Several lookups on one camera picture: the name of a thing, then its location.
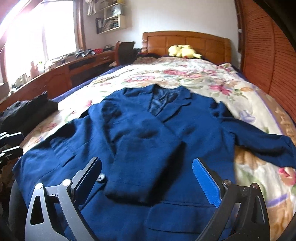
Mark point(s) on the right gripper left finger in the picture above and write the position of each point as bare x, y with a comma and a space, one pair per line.
70, 193

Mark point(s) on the long wooden desk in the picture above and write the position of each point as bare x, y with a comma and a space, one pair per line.
62, 78

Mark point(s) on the wooden desk chair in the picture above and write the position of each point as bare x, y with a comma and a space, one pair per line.
124, 53

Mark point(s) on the yellow plush toy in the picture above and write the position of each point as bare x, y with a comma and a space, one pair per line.
183, 51

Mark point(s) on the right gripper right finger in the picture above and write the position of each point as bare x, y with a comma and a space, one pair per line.
251, 222

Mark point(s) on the red bowl on desk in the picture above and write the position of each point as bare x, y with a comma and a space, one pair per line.
98, 50

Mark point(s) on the floral bed blanket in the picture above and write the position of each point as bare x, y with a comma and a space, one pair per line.
223, 83

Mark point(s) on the window with wooden frame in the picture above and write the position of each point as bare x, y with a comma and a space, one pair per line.
39, 31

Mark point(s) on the tied white curtain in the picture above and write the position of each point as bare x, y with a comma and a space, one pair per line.
91, 7

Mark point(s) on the black folded clothes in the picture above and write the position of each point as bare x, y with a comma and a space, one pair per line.
24, 116

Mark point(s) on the navy blue suit jacket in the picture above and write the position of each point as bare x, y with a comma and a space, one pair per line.
147, 139

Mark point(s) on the wooden louvred wardrobe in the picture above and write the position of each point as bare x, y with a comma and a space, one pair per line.
268, 58

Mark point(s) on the white wall shelf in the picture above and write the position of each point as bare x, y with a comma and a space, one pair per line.
111, 16

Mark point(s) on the wooden bed headboard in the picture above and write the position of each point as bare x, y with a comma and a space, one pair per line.
213, 48

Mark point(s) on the pink bottle on desk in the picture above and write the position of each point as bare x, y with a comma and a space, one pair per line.
34, 72

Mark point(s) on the dark blue bed sheet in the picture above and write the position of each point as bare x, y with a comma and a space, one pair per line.
87, 81

